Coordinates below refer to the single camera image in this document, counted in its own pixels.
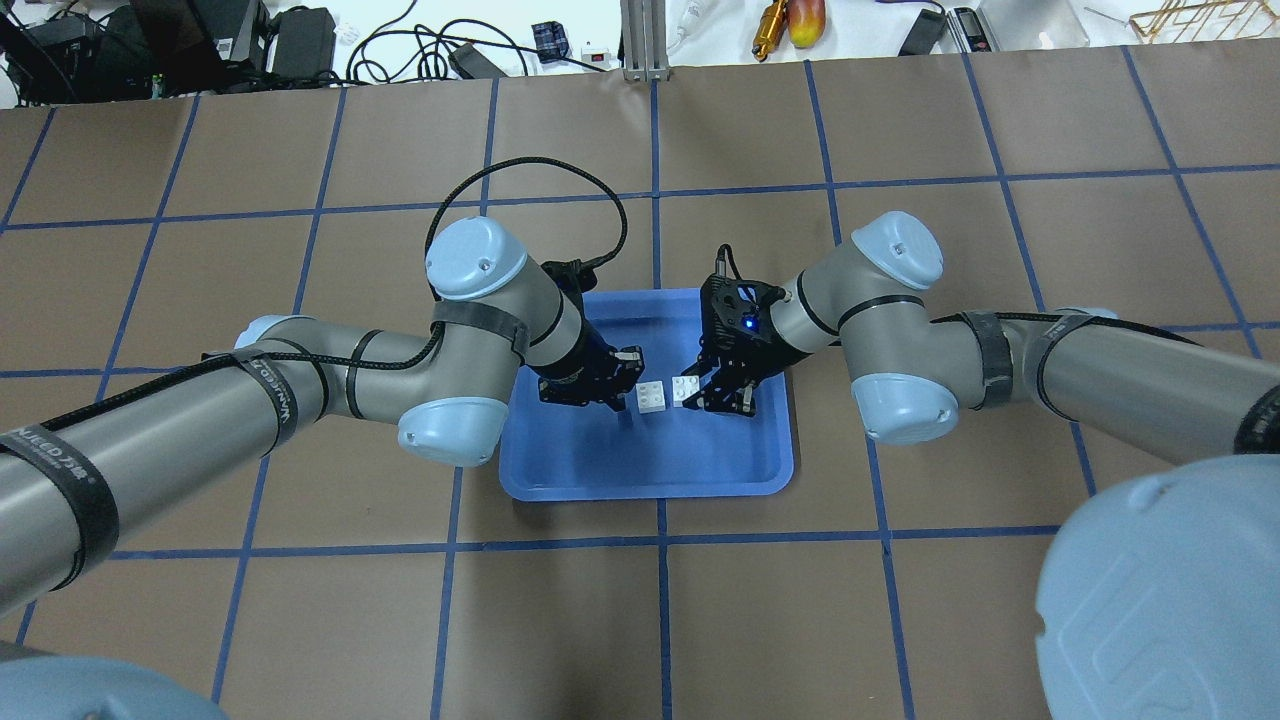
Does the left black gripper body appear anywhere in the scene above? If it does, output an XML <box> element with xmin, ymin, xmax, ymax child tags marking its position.
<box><xmin>536</xmin><ymin>259</ymin><xmax>635</xmax><ymax>407</ymax></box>

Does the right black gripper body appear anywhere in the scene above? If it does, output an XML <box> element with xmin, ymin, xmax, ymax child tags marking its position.
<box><xmin>695</xmin><ymin>274</ymin><xmax>801</xmax><ymax>414</ymax></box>

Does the white block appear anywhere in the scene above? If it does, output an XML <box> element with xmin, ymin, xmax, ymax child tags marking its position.
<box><xmin>635</xmin><ymin>380</ymin><xmax>668</xmax><ymax>414</ymax></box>
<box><xmin>671</xmin><ymin>375</ymin><xmax>701</xmax><ymax>407</ymax></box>

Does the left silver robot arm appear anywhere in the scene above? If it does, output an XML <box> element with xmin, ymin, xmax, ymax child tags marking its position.
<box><xmin>1</xmin><ymin>217</ymin><xmax>645</xmax><ymax>612</ymax></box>

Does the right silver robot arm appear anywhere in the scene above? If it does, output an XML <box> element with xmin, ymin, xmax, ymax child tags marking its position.
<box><xmin>684</xmin><ymin>211</ymin><xmax>1279</xmax><ymax>719</ymax></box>

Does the blue plastic tray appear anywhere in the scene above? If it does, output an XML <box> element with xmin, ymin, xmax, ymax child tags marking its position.
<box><xmin>495</xmin><ymin>288</ymin><xmax>795</xmax><ymax>502</ymax></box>

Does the red yellow mango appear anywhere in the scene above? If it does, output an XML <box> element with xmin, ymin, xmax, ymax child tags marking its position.
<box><xmin>787</xmin><ymin>0</ymin><xmax>828</xmax><ymax>49</ymax></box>

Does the blue black small device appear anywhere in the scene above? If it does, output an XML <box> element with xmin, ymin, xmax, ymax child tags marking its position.
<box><xmin>531</xmin><ymin>20</ymin><xmax>570</xmax><ymax>65</ymax></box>

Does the black power adapter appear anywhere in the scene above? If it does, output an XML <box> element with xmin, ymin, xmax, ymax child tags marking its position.
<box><xmin>899</xmin><ymin>9</ymin><xmax>947</xmax><ymax>56</ymax></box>

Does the black power brick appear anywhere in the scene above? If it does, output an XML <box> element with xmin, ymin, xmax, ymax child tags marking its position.
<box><xmin>269</xmin><ymin>6</ymin><xmax>337</xmax><ymax>79</ymax></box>

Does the aluminium frame post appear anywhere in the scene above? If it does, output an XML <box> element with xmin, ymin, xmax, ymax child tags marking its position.
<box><xmin>618</xmin><ymin>0</ymin><xmax>671</xmax><ymax>83</ymax></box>

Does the gold wire rack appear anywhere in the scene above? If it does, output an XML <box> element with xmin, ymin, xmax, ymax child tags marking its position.
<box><xmin>1126</xmin><ymin>1</ymin><xmax>1279</xmax><ymax>45</ymax></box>

